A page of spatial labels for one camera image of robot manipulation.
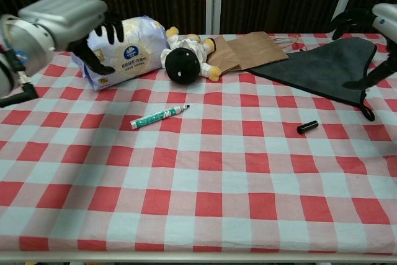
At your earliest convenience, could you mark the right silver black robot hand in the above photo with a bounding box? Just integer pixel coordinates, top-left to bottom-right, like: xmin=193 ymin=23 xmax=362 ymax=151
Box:
xmin=330 ymin=3 xmax=397 ymax=91

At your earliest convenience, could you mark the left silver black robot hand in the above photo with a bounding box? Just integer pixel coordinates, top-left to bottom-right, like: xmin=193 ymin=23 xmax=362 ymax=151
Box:
xmin=17 ymin=0 xmax=127 ymax=75

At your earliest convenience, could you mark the black marker cap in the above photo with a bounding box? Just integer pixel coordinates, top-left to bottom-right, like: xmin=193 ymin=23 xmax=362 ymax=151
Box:
xmin=297 ymin=119 xmax=319 ymax=135

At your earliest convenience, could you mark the white green marker pen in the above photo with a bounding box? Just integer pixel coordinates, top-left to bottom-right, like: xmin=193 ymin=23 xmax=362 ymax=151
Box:
xmin=130 ymin=103 xmax=191 ymax=131

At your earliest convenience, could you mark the dark grey cloth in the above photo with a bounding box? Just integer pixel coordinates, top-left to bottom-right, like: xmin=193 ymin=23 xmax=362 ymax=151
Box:
xmin=246 ymin=37 xmax=378 ymax=122

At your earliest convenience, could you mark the white blue tissue pack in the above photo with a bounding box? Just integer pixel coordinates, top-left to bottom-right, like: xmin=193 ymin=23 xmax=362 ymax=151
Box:
xmin=69 ymin=15 xmax=170 ymax=91

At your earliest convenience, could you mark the black haired plush doll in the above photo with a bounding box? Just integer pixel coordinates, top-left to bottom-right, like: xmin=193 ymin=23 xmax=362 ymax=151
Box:
xmin=160 ymin=26 xmax=223 ymax=84

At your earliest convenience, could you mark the brown paper bag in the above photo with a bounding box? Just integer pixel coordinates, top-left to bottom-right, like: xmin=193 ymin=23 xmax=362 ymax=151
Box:
xmin=206 ymin=31 xmax=300 ymax=75

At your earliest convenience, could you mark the red white checkered tablecloth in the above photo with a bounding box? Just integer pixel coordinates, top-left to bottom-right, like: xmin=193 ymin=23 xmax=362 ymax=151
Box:
xmin=0 ymin=32 xmax=397 ymax=255

